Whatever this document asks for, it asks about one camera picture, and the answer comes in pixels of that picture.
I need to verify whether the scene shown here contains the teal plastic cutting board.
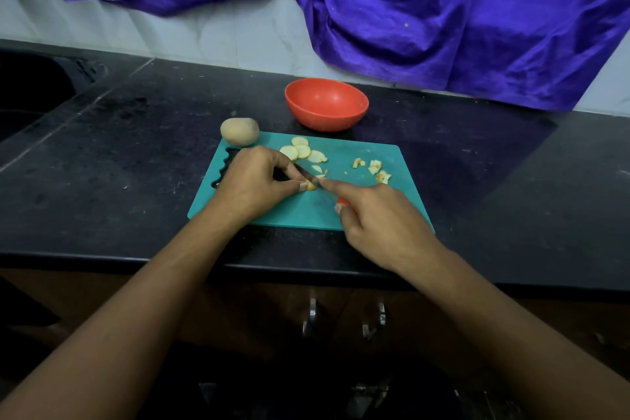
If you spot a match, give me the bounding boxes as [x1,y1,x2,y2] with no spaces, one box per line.
[187,131,435,233]

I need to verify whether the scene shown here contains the person's right forearm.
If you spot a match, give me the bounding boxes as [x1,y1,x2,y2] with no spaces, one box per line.
[404,242,630,420]

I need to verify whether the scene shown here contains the whole brown potato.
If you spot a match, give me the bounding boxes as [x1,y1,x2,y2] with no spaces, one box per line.
[220,117,261,147]

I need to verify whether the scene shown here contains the red-handled kitchen knife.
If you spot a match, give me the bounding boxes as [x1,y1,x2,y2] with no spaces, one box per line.
[293,163,348,214]

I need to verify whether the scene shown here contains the purple cloth curtain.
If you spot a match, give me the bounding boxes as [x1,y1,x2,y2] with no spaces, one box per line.
[28,0,630,112]

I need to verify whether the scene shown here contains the orange bowl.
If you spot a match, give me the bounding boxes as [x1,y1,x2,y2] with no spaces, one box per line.
[284,78,370,133]

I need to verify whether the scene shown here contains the pile of diced apple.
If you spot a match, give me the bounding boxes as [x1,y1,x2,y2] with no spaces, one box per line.
[352,157,392,186]

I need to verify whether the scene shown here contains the dark kitchen sink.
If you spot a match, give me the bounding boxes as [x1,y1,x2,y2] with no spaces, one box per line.
[0,51,104,140]

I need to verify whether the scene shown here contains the person's right hand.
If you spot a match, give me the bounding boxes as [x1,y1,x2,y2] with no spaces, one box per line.
[318,177,439,273]

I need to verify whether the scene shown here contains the person's left forearm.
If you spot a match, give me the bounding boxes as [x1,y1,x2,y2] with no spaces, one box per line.
[0,204,236,420]

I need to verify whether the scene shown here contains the person's left hand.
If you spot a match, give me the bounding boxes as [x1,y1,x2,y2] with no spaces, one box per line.
[201,146,310,229]

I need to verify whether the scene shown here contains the metal cabinet handle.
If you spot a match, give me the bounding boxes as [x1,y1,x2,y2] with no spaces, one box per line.
[362,299,387,339]
[303,295,319,337]

